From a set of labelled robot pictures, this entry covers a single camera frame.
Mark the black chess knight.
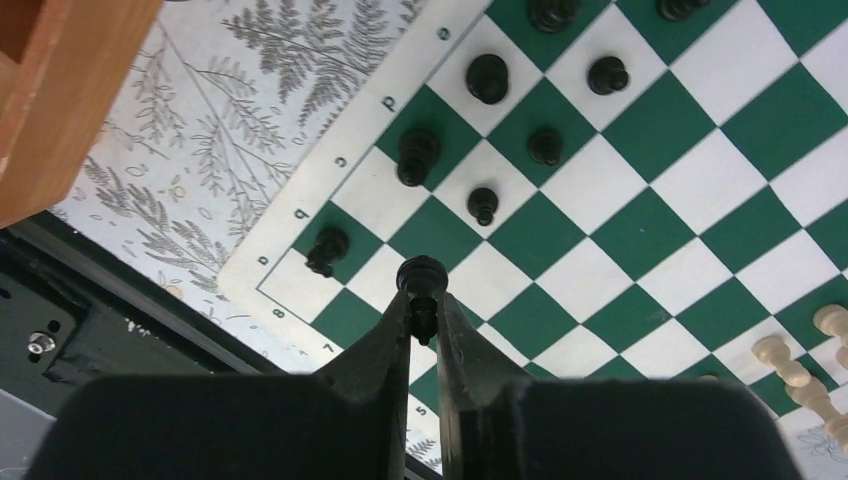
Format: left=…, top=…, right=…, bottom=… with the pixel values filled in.
left=305, top=228, right=349, bottom=278

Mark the floral table mat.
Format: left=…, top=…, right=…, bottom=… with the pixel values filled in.
left=49, top=0, right=495, bottom=480

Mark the white chess piece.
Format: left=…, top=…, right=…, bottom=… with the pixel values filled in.
left=751, top=335, right=812, bottom=388
left=813, top=304, right=848, bottom=347

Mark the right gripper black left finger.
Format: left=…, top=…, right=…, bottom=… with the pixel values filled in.
left=27, top=292, right=411, bottom=479

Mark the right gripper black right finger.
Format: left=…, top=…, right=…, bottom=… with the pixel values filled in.
left=438, top=294, right=800, bottom=479

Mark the green white chess board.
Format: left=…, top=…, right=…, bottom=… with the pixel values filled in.
left=217, top=0, right=848, bottom=465

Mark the orange compartment tray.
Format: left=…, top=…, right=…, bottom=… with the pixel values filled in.
left=1, top=0, right=162, bottom=227

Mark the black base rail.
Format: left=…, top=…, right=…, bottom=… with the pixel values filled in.
left=1, top=212, right=279, bottom=415

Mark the black chess bishop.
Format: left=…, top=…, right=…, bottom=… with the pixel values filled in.
left=396, top=129, right=441, bottom=187

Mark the black chess queen piece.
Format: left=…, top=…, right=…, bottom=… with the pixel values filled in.
left=465, top=54, right=509, bottom=105

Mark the black chess pawn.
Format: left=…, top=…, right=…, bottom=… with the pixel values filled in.
left=467, top=187, right=499, bottom=227
left=587, top=56, right=630, bottom=96
left=396, top=255, right=448, bottom=346
left=527, top=128, right=564, bottom=167

